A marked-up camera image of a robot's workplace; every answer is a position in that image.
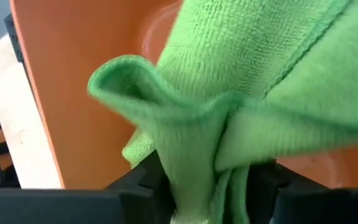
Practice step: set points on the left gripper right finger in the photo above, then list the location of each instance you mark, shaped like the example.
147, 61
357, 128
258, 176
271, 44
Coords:
322, 208

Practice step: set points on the green microfiber towel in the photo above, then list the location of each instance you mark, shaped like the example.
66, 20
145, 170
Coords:
259, 62

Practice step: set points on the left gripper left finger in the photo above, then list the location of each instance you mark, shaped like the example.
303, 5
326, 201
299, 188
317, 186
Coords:
73, 207

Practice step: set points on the orange plastic basket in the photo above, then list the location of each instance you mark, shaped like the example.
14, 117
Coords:
73, 93

